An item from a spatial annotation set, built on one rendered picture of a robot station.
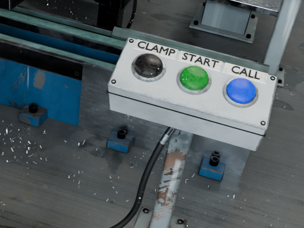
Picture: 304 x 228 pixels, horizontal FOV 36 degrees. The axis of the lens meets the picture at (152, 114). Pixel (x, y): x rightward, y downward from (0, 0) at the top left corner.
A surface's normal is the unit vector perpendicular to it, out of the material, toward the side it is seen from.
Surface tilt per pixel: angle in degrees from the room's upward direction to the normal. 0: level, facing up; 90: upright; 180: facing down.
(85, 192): 0
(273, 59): 90
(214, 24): 90
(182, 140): 90
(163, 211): 90
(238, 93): 26
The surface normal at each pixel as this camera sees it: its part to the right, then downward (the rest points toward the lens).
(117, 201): 0.15, -0.80
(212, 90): 0.04, -0.52
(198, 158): -0.26, 0.53
